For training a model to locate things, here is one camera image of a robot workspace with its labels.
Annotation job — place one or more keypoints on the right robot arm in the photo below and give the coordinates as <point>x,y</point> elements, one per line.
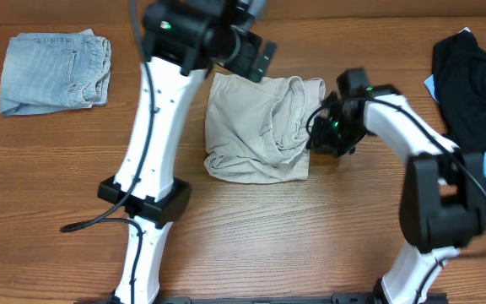
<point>443,201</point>

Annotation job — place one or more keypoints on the folded light blue jeans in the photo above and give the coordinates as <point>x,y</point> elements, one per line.
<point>50,72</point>

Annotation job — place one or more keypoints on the beige khaki shorts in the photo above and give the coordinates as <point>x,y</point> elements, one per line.
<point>255,132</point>

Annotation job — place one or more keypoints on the black garment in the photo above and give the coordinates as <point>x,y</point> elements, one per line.
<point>458,50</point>

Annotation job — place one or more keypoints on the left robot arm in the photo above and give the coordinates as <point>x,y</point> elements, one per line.
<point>181,42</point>

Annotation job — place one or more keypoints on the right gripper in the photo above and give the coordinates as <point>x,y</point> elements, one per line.
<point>325,142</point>

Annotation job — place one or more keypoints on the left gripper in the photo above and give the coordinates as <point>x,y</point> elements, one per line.
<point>254,56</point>

